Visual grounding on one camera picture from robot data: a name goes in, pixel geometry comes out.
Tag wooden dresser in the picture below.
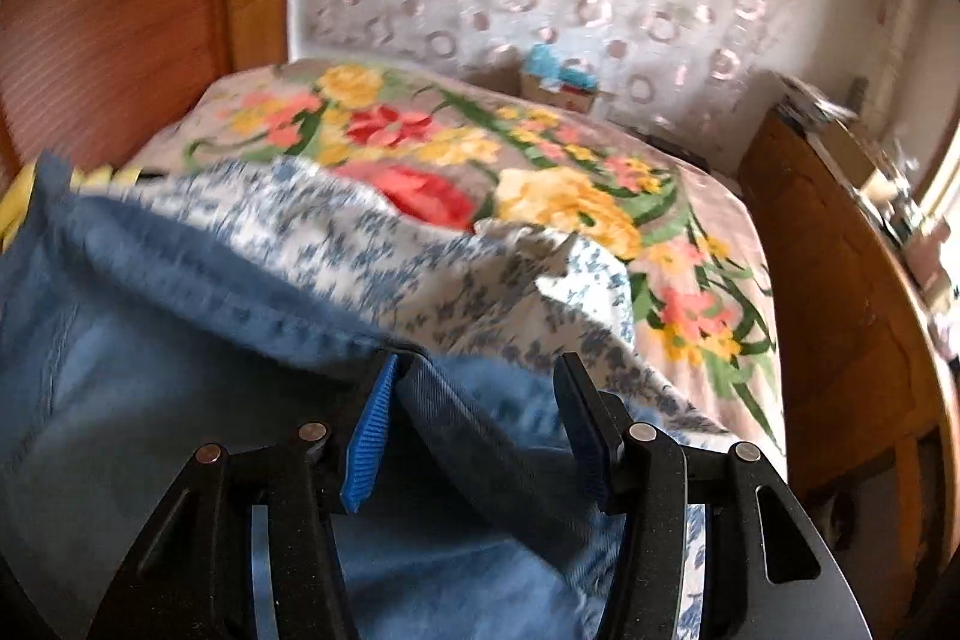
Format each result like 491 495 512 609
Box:
739 107 960 536

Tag small cardboard box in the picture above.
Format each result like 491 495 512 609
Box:
517 44 610 120

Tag wooden slatted wardrobe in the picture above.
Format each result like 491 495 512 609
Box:
0 0 301 191

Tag blue denim pants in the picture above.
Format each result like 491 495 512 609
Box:
0 152 631 640

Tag colourful floral blanket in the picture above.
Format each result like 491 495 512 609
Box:
139 56 788 483

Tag yellow plush pillow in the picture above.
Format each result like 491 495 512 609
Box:
0 160 143 253

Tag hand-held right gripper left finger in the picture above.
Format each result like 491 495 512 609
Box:
86 353 402 640

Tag white blue floral bed sheet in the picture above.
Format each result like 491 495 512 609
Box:
135 156 742 640

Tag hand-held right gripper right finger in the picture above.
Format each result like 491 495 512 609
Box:
553 353 875 640

